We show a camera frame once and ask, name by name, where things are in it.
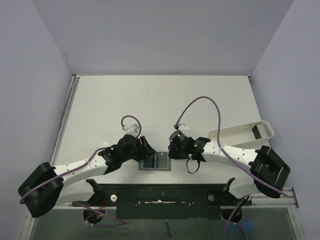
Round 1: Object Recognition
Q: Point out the grey card holder wallet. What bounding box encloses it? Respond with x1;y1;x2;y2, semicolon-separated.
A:
138;151;172;171

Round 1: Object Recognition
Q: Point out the aluminium rail frame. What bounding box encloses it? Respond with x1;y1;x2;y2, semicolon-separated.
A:
19;73;300;216

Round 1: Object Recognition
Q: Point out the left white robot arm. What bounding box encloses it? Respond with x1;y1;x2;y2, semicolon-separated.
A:
18;134;157;218

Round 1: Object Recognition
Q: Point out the black credit card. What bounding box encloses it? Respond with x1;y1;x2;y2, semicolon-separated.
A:
141;159;155;169
156;152;169;169

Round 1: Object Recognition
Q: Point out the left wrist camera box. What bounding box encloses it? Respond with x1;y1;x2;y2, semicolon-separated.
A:
122;123;140;134

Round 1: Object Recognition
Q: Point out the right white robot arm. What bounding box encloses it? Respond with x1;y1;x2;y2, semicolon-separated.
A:
168;130;291;205

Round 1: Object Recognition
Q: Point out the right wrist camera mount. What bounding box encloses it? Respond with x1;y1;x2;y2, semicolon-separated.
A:
173;123;189;131

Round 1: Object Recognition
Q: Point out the white plastic tray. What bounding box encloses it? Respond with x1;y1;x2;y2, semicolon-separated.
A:
219;120;275;149

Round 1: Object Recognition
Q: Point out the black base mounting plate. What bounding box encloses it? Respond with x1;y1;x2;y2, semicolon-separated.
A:
84;183;239;220

